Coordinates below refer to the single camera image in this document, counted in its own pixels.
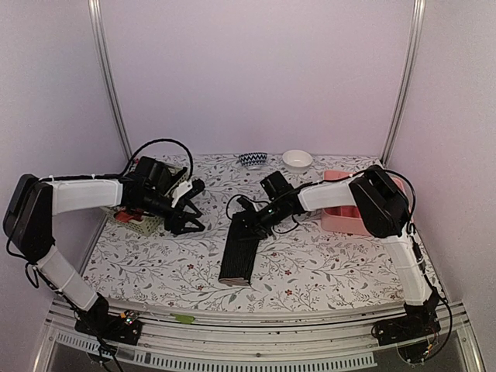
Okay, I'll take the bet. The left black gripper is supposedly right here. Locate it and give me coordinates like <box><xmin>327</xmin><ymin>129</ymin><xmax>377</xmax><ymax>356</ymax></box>
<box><xmin>134</xmin><ymin>188</ymin><xmax>206</xmax><ymax>235</ymax></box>

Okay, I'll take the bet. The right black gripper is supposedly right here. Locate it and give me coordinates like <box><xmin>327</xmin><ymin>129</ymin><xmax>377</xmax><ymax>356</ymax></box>
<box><xmin>231</xmin><ymin>198</ymin><xmax>288</xmax><ymax>241</ymax></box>

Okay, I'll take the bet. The black striped underwear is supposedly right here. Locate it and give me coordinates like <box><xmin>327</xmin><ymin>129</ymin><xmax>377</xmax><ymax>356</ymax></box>
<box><xmin>218</xmin><ymin>220</ymin><xmax>260</xmax><ymax>287</ymax></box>

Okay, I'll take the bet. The red cloth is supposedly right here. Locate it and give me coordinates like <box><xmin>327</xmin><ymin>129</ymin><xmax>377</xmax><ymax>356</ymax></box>
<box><xmin>114</xmin><ymin>211</ymin><xmax>135</xmax><ymax>223</ymax></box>

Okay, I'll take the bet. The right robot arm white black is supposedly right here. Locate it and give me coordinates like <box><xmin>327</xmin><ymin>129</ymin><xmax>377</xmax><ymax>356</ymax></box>
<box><xmin>226</xmin><ymin>165</ymin><xmax>442</xmax><ymax>338</ymax></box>

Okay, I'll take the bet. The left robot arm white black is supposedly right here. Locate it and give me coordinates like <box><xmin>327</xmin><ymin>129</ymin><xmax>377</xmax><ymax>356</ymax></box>
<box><xmin>3</xmin><ymin>154</ymin><xmax>205</xmax><ymax>336</ymax></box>

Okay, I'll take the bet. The beige perforated plastic basket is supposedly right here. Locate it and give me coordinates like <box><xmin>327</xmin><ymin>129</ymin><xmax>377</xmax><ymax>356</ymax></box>
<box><xmin>101</xmin><ymin>163</ymin><xmax>188</xmax><ymax>236</ymax></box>

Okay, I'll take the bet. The blue white zigzag bowl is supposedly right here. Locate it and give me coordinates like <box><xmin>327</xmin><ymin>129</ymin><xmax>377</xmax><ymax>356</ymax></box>
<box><xmin>237</xmin><ymin>152</ymin><xmax>268</xmax><ymax>169</ymax></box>

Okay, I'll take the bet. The floral patterned table mat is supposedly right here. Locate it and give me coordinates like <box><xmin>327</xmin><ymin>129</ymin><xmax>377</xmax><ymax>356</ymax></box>
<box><xmin>81</xmin><ymin>153</ymin><xmax>446</xmax><ymax>313</ymax></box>

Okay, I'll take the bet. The small white bowl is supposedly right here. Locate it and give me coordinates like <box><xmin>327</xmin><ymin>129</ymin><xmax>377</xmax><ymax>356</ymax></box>
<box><xmin>282</xmin><ymin>150</ymin><xmax>313</xmax><ymax>174</ymax></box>

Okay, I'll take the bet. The pink divided organizer tray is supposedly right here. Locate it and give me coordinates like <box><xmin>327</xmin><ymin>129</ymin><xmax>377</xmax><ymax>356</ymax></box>
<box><xmin>320</xmin><ymin>170</ymin><xmax>406</xmax><ymax>236</ymax></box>

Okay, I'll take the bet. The green tape piece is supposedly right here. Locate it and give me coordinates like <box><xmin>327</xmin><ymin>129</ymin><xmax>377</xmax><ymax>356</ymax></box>
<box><xmin>174</xmin><ymin>314</ymin><xmax>195</xmax><ymax>325</ymax></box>

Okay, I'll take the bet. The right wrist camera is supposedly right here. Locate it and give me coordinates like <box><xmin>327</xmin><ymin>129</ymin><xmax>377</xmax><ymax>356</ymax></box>
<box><xmin>236</xmin><ymin>195</ymin><xmax>257</xmax><ymax>212</ymax></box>

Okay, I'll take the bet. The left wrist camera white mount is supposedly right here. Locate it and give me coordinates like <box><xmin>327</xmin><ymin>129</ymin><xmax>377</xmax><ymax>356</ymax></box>
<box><xmin>171</xmin><ymin>179</ymin><xmax>205</xmax><ymax>208</ymax></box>

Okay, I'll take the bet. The front aluminium rail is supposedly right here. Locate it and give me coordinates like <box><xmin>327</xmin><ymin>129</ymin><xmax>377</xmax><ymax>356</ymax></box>
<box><xmin>33</xmin><ymin>300</ymin><xmax>489</xmax><ymax>371</ymax></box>

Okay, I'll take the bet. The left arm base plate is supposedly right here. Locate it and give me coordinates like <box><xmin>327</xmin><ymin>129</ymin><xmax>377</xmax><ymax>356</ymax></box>
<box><xmin>74</xmin><ymin>311</ymin><xmax>143</xmax><ymax>346</ymax></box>

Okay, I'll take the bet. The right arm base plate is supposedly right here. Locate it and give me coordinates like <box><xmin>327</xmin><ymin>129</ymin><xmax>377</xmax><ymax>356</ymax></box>
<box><xmin>370</xmin><ymin>315</ymin><xmax>441</xmax><ymax>346</ymax></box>

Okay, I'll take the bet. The left aluminium frame post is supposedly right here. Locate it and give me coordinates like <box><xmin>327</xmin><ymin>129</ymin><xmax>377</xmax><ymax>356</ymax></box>
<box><xmin>88</xmin><ymin>0</ymin><xmax>132</xmax><ymax>160</ymax></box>

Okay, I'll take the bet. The aluminium frame post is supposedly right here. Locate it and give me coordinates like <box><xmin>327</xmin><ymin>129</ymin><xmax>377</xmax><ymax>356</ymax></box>
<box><xmin>88</xmin><ymin>0</ymin><xmax>132</xmax><ymax>160</ymax></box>
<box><xmin>381</xmin><ymin>0</ymin><xmax>426</xmax><ymax>166</ymax></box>

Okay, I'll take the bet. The right aluminium frame post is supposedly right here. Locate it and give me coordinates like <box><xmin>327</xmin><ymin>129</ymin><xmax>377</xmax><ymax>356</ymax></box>
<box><xmin>381</xmin><ymin>0</ymin><xmax>426</xmax><ymax>166</ymax></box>

